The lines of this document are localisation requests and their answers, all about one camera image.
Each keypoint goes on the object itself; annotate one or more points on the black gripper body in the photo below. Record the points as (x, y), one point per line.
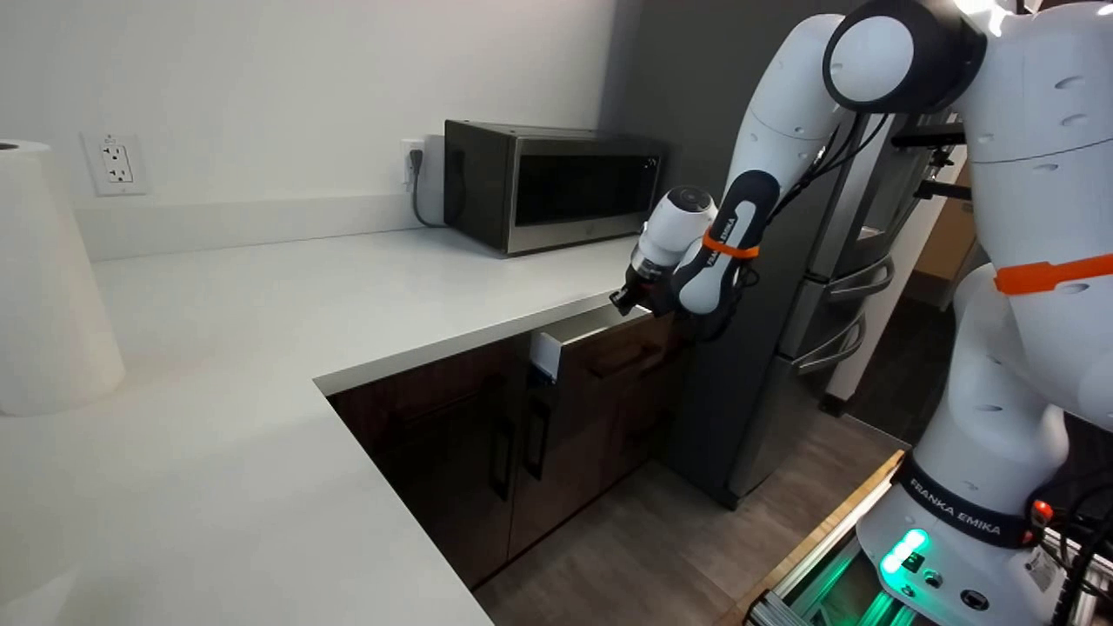
(641, 288)

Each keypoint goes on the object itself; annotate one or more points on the wide wooden drawer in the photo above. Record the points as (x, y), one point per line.
(613, 348)

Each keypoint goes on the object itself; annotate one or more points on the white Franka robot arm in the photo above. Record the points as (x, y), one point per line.
(1029, 149)

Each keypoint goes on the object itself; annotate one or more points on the stainless steel microwave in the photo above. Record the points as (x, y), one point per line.
(558, 186)

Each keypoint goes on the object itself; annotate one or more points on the wooden cabinet door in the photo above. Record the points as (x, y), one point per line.
(603, 440)
(430, 462)

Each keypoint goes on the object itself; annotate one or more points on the wooden platform board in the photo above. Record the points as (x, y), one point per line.
(835, 523)

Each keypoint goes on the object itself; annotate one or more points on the brown cardboard box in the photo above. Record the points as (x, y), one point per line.
(947, 244)

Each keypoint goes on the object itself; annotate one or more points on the robot mounting cart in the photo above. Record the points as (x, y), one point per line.
(1078, 568)

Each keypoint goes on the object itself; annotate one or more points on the white paper towel roll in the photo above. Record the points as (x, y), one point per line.
(46, 288)

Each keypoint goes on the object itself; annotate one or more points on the black metal frame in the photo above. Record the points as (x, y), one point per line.
(933, 140)

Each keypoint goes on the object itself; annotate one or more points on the white wall outlet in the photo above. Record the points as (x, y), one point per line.
(115, 161)

